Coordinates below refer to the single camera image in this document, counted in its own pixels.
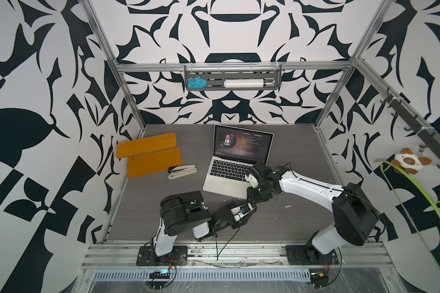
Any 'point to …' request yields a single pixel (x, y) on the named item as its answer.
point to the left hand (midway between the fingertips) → (242, 203)
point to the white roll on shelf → (244, 83)
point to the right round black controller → (319, 279)
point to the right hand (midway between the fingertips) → (246, 198)
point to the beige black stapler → (176, 171)
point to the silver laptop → (234, 151)
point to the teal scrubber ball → (197, 83)
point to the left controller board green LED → (160, 274)
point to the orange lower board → (153, 163)
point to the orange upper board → (146, 145)
